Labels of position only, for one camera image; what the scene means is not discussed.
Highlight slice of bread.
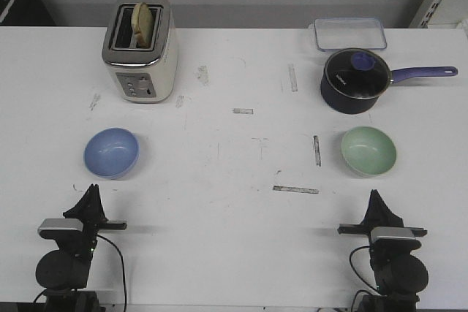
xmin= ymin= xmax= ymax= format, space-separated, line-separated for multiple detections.
xmin=131 ymin=2 xmax=154 ymax=48

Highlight dark blue saucepan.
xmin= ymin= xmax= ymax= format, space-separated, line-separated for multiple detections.
xmin=320 ymin=65 xmax=458 ymax=115

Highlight glass pot lid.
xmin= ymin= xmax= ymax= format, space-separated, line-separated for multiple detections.
xmin=325 ymin=48 xmax=391 ymax=99

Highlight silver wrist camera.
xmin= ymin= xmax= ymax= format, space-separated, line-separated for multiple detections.
xmin=370 ymin=227 xmax=416 ymax=244
xmin=37 ymin=218 xmax=83 ymax=240

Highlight black box in corner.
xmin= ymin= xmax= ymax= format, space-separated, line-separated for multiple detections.
xmin=1 ymin=0 xmax=56 ymax=26

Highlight blue bowl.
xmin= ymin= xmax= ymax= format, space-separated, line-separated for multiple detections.
xmin=83 ymin=128 xmax=140 ymax=179

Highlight clear plastic food container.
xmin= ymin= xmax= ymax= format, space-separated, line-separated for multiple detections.
xmin=308 ymin=18 xmax=387 ymax=52

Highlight white and silver toaster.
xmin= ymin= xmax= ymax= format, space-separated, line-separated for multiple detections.
xmin=102 ymin=0 xmax=178 ymax=103

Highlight green bowl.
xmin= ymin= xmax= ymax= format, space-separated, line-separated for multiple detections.
xmin=340 ymin=126 xmax=397 ymax=176

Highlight white metal shelf rack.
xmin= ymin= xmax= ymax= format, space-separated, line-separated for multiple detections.
xmin=408 ymin=0 xmax=467 ymax=28

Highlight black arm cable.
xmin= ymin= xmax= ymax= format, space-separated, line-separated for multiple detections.
xmin=95 ymin=234 xmax=128 ymax=309
xmin=349 ymin=246 xmax=377 ymax=309

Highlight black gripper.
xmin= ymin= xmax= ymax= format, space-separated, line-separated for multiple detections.
xmin=337 ymin=189 xmax=427 ymax=250
xmin=63 ymin=184 xmax=127 ymax=250

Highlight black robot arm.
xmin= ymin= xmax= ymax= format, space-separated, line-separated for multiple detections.
xmin=35 ymin=184 xmax=127 ymax=311
xmin=337 ymin=189 xmax=429 ymax=311

